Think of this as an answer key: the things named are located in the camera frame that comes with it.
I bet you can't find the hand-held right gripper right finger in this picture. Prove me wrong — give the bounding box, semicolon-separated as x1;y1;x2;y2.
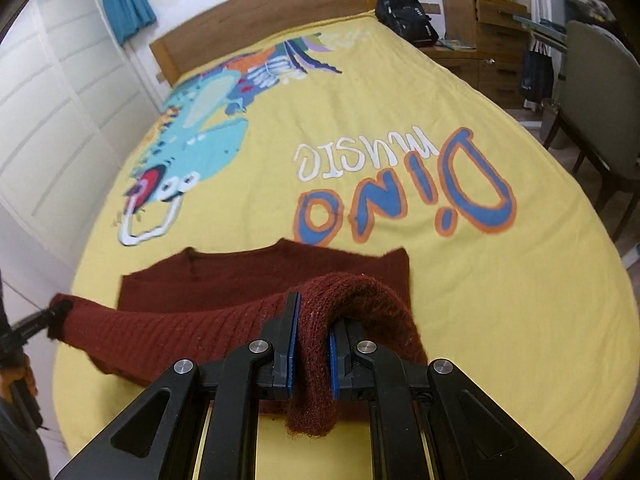
327;320;576;480

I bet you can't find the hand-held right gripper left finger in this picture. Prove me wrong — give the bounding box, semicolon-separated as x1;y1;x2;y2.
52;290;303;480

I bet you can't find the dark red knit sweater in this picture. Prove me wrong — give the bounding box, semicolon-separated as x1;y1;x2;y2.
50;237;430;438

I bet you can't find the person's left hand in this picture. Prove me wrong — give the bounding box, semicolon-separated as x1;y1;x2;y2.
0;354;39;402

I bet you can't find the white wardrobe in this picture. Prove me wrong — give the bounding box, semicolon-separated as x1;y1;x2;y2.
0;0;168;271

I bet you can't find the yellow dinosaur printed blanket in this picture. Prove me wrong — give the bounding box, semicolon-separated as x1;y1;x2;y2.
50;10;633;480

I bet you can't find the teal curtain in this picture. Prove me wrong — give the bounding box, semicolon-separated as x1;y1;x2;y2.
95;0;157;46

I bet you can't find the wooden bed headboard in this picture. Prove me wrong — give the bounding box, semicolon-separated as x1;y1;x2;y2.
150;0;378;86

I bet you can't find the metal trash can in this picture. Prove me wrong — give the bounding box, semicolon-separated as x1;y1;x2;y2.
540;99;560;136

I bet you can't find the wooden drawer cabinet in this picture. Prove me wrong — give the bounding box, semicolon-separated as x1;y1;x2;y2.
427;0;538;111

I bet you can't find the black backpack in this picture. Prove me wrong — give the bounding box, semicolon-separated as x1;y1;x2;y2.
375;0;440;48

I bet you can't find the dark blue bag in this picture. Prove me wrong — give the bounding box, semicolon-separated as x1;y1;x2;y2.
519;40;556;111

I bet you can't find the grey upholstered chair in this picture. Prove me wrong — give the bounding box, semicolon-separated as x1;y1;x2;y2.
540;20;640;241

